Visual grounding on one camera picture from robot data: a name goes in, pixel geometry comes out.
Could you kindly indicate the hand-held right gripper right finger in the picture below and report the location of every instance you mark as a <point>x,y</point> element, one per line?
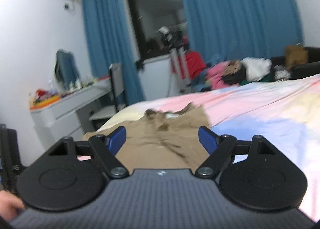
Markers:
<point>207,140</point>

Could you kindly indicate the narrow blue curtain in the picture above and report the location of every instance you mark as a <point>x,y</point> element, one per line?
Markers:
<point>107,31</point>

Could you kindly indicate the dark window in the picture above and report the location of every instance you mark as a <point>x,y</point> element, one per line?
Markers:
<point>155,14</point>

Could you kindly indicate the black garment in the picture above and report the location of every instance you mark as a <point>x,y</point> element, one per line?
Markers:
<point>235,78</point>

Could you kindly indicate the red garment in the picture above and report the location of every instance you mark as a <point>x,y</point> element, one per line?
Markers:
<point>196,64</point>

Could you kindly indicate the khaki hoodie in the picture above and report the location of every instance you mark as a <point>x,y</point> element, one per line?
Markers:
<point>150,149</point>

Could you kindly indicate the white garment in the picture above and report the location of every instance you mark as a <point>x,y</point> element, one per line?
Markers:
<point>255,68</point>

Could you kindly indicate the group of cosmetic bottles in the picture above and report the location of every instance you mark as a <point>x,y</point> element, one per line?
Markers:
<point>82,83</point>

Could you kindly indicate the brown paper bag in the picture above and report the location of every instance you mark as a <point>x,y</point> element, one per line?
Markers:
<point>296,56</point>

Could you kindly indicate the bed with pastel sheet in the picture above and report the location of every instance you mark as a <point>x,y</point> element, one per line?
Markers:
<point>262,119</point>

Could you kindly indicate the patterned cloth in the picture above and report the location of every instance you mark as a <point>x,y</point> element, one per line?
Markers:
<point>282,74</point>

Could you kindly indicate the wavy vanity mirror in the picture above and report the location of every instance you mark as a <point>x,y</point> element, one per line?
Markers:
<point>66,66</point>

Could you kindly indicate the red pouch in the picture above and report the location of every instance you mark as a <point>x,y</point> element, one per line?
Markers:
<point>42,92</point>

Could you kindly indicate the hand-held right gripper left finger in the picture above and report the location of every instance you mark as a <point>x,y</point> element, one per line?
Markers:
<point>117,140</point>

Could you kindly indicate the flat red item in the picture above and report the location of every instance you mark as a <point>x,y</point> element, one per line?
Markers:
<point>104,77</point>

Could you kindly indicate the person's left hand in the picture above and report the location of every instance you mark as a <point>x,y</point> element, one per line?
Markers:
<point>7,206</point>

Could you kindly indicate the orange tray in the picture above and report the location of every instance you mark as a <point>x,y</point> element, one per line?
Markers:
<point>47,101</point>

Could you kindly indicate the white black chair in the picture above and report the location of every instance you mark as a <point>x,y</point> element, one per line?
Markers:
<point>117,79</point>

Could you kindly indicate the green garment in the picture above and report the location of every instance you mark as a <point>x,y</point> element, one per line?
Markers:
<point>265,78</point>

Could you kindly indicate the black wall socket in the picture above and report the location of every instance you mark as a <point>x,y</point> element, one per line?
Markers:
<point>66,6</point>

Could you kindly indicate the wide blue curtain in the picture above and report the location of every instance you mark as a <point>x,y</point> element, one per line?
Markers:
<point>237,19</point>

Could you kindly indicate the white dressing table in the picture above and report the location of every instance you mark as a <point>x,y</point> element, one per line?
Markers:
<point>62,116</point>

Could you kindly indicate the tan garment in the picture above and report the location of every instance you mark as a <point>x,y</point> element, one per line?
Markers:
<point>232,66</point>

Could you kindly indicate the pink garment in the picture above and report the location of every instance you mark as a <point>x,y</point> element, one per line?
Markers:
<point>217,74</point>

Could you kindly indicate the black sofa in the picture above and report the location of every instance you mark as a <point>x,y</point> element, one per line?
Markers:
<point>307,70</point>

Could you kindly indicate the white tripod stand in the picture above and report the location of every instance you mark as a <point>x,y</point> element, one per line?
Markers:
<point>183,69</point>

